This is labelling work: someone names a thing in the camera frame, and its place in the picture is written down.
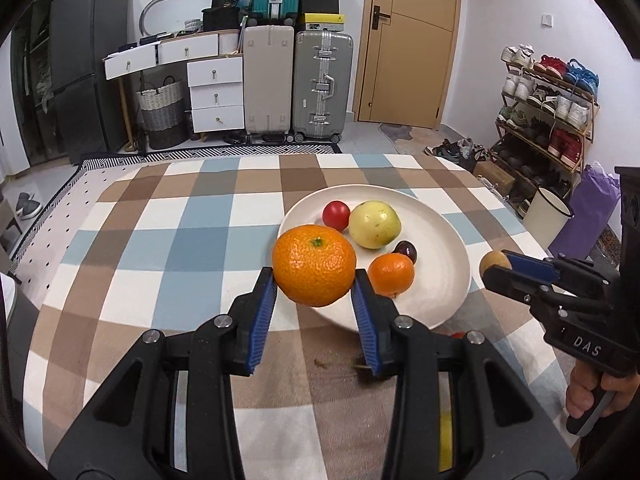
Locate orange mandarin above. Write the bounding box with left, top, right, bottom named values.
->
left=272, top=224, right=358, bottom=308
left=368, top=253, right=416, bottom=298

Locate purple paper bag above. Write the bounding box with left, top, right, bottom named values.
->
left=548, top=162, right=621, bottom=261

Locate black storage box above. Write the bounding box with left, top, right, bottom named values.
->
left=201, top=6, right=244, bottom=32

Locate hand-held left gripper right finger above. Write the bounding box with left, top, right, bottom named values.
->
left=350, top=268, right=581, bottom=480

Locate pair of grey slippers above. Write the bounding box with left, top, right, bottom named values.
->
left=14, top=191, right=43, bottom=219

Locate grey white laundry basket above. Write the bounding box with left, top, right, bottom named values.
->
left=136, top=76, right=188, bottom=150

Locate scattered pile of shoes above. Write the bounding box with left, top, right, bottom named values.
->
left=425, top=137, right=488, bottom=166

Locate wooden door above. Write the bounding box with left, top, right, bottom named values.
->
left=354, top=0, right=463, bottom=130

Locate dark round plum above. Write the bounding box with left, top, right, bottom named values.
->
left=392, top=240, right=418, bottom=265

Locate checked tablecloth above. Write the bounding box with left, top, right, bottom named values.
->
left=20, top=152, right=581, bottom=480

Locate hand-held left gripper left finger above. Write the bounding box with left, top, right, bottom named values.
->
left=47, top=266, right=278, bottom=480

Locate cream waste bin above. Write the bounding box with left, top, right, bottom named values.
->
left=523, top=187, right=574, bottom=246

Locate shoe rack with shoes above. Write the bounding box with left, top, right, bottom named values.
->
left=500, top=44, right=600, bottom=206

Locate silver suitcase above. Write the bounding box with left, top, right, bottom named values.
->
left=292, top=30, right=355, bottom=143

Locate dark glass cabinet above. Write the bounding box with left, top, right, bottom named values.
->
left=10, top=0, right=96, bottom=176

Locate wooden shoe rack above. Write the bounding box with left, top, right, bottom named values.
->
left=492, top=57, right=601, bottom=211

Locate black refrigerator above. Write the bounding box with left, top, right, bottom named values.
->
left=49, top=0, right=136, bottom=163

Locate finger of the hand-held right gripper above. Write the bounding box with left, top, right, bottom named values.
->
left=482, top=266, right=606, bottom=319
left=501, top=249, right=618, bottom=291

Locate red tomato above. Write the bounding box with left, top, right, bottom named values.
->
left=322, top=200, right=351, bottom=232

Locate beige suitcase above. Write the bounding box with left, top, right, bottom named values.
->
left=242, top=25, right=296, bottom=142

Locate yellow white shoe box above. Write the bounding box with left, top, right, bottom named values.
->
left=296, top=12, right=346, bottom=32

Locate plain black shoe box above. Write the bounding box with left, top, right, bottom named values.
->
left=299, top=0, right=341, bottom=16

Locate small brown cardboard box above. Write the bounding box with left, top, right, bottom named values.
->
left=472, top=160, right=516, bottom=195

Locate brown longan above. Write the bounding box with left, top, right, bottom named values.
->
left=479, top=250, right=512, bottom=281

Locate person's right hand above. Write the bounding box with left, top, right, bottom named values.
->
left=565, top=361, right=640, bottom=418

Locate white desk with drawers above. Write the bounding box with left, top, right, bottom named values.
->
left=103, top=30, right=246, bottom=153

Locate cream round plate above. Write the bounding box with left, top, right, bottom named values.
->
left=277, top=184, right=472, bottom=333

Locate grey brown floor mat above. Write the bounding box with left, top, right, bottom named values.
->
left=378, top=122, right=415, bottom=141

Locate yellow-green apple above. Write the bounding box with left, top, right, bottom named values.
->
left=348, top=200, right=403, bottom=250

